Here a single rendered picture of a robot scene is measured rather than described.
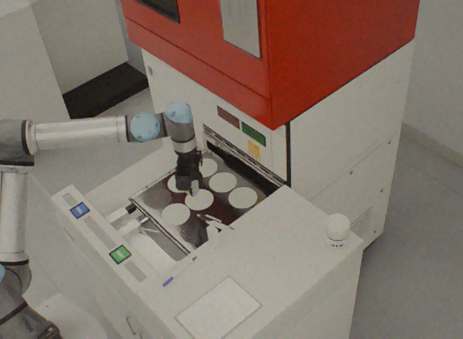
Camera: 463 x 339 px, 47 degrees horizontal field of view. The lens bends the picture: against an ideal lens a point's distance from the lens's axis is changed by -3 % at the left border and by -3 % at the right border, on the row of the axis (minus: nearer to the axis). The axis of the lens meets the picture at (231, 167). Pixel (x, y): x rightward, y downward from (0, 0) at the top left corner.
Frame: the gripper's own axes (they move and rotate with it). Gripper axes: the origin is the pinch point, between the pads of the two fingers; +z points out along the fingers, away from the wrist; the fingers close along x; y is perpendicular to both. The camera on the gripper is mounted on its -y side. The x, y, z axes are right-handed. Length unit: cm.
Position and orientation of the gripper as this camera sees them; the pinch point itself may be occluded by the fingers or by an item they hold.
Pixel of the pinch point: (192, 195)
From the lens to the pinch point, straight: 181.3
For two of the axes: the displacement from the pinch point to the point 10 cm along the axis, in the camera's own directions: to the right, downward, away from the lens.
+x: -9.9, -0.4, 1.6
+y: 1.4, -6.9, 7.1
